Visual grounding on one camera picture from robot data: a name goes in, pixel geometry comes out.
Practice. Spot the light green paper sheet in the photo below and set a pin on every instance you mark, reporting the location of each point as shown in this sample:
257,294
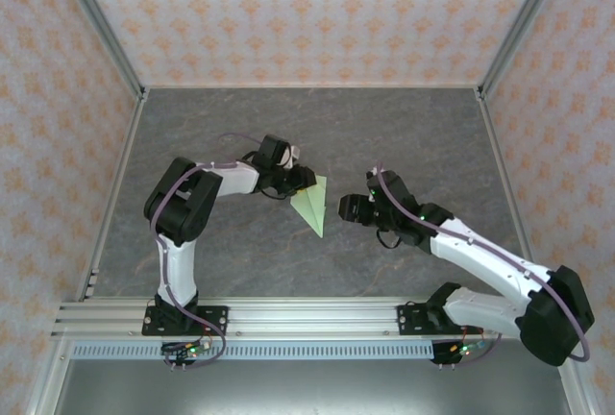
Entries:
312,208

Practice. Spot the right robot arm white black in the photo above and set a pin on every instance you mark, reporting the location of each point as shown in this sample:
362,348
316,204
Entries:
480,266

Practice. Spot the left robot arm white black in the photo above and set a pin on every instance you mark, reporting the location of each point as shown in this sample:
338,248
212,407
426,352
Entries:
182,271

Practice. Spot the aluminium cross beam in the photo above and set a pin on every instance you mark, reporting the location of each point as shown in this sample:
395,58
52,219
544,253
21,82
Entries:
312,319

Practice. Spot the small controller circuit board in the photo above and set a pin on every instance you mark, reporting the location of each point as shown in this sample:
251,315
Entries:
463,350
192,350

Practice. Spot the grey metal panel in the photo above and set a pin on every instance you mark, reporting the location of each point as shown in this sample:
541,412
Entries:
312,388

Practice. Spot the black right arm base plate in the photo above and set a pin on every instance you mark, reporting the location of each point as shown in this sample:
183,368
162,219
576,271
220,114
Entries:
408,321

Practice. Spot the aluminium side rail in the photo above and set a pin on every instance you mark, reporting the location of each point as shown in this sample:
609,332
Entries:
510,194
114,194

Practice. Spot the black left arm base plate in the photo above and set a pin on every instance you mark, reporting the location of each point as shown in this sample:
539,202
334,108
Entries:
216,319

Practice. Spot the aluminium frame post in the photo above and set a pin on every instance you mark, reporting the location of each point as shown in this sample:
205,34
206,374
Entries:
521,21
102,21

